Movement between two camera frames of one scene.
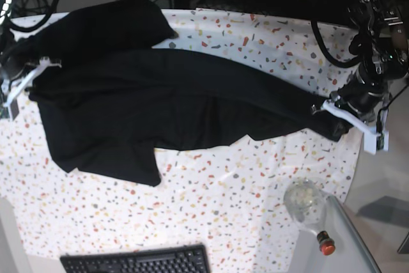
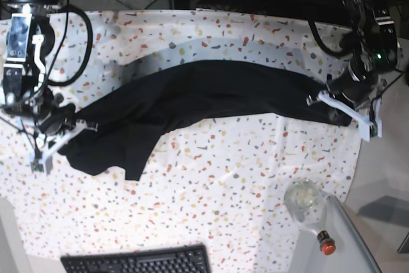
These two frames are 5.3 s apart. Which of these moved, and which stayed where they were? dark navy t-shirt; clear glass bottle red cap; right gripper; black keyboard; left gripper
Moved: right gripper; dark navy t-shirt; left gripper
Stayed: clear glass bottle red cap; black keyboard
